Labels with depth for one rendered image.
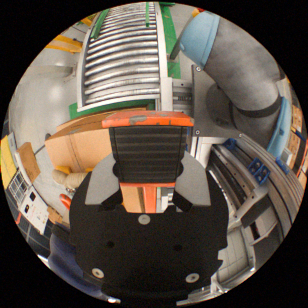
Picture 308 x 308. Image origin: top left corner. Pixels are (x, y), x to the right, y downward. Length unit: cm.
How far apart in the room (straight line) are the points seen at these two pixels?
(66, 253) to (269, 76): 49
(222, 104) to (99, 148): 34
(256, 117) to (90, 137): 36
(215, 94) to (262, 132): 16
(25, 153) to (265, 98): 216
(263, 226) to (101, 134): 50
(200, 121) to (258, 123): 19
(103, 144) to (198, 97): 29
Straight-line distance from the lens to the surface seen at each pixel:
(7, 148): 757
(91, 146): 32
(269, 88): 15
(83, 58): 104
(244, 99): 15
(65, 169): 44
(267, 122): 18
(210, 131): 34
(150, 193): 17
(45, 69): 157
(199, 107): 31
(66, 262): 36
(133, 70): 82
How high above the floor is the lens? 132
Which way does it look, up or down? 60 degrees down
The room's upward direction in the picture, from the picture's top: 178 degrees clockwise
